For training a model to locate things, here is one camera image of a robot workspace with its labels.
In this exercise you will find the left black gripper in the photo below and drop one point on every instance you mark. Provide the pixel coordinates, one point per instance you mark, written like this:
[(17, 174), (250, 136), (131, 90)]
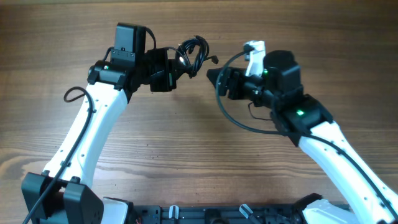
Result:
[(169, 82)]

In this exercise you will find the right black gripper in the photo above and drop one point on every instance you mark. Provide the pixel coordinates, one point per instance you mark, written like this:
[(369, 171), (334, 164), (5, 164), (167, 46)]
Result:
[(235, 75)]

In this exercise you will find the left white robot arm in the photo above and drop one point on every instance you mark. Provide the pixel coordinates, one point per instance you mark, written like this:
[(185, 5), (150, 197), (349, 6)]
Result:
[(62, 192)]

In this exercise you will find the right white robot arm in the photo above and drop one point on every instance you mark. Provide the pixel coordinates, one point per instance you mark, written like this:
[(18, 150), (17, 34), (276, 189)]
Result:
[(275, 84)]

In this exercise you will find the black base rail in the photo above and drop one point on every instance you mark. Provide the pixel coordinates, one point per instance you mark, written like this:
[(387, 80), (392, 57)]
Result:
[(268, 214)]

